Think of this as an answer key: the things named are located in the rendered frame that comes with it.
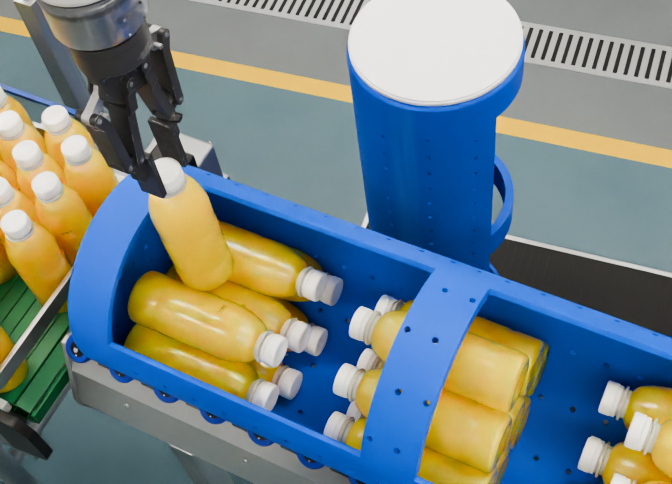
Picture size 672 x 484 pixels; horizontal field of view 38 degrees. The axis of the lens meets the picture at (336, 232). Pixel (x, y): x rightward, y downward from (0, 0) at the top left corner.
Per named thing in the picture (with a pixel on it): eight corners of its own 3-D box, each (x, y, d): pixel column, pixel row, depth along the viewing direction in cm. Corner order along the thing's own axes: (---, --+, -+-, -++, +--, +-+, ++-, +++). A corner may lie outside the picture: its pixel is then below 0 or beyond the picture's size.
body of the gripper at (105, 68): (109, 63, 86) (137, 131, 94) (161, -1, 90) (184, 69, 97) (41, 41, 88) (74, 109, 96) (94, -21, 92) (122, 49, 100)
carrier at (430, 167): (418, 387, 219) (528, 330, 224) (399, 137, 147) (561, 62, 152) (360, 291, 234) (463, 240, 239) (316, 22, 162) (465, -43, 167)
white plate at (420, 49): (400, 129, 146) (400, 134, 147) (558, 56, 151) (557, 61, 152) (318, 17, 161) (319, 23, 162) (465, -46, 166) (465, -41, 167)
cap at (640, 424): (647, 431, 107) (630, 424, 107) (655, 410, 104) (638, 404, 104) (637, 459, 104) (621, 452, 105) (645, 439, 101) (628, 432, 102)
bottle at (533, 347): (545, 353, 119) (405, 299, 125) (546, 333, 113) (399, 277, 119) (523, 405, 117) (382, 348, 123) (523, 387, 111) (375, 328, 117)
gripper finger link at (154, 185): (151, 154, 102) (147, 159, 101) (167, 194, 107) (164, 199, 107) (128, 145, 103) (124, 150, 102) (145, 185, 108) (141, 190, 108)
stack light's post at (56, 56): (185, 327, 251) (30, 6, 160) (171, 322, 252) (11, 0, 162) (193, 315, 253) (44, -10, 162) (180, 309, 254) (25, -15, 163)
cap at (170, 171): (190, 184, 108) (186, 174, 107) (158, 200, 108) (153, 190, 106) (176, 161, 111) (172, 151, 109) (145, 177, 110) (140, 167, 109)
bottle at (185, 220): (243, 276, 123) (208, 186, 108) (192, 302, 122) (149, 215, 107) (221, 237, 127) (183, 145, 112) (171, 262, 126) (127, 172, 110)
